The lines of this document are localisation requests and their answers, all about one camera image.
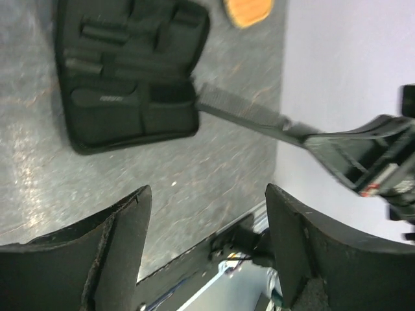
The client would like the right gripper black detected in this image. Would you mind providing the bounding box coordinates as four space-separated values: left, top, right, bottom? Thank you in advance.
304 84 414 225

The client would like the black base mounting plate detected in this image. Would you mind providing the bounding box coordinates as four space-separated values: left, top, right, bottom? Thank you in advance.
132 209 274 310

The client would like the black zipper tool case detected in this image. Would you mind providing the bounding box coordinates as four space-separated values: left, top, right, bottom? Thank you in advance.
55 1 210 155

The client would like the orange woven coaster mat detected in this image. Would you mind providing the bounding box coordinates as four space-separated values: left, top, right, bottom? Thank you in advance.
222 0 275 29

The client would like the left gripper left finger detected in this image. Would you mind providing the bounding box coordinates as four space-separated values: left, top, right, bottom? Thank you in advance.
1 185 152 310

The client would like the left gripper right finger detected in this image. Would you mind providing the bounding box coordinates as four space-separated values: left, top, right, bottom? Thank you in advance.
265 184 414 310

